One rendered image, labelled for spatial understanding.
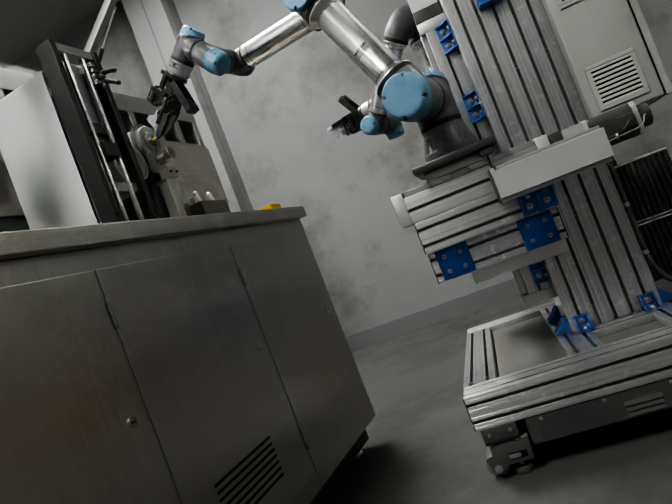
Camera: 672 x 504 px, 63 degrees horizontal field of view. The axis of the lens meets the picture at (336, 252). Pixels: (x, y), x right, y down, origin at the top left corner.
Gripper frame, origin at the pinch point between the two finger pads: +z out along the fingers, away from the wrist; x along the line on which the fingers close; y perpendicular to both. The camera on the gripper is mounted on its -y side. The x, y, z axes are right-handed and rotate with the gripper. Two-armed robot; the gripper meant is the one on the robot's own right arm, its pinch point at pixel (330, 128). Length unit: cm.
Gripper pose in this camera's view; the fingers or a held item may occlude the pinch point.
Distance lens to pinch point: 253.2
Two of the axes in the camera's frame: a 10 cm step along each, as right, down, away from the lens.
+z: -7.0, 2.9, 6.5
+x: 5.6, -3.4, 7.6
